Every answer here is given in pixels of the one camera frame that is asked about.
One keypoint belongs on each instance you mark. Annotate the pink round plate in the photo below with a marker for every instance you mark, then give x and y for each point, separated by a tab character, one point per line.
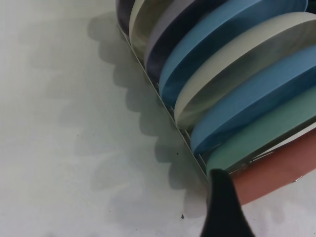
276	172

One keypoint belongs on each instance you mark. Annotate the beige round plate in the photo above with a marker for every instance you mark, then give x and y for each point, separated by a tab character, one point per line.
140	24
222	74

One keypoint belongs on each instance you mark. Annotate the dark purple round plate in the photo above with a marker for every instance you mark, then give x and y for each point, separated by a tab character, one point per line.
123	14

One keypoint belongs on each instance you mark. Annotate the green round plate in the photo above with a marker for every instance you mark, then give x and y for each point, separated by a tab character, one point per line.
259	138

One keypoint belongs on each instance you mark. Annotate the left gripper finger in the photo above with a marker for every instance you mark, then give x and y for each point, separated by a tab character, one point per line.
224	209

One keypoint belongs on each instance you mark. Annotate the blue round plate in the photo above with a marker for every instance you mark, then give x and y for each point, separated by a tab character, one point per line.
197	49
247	108

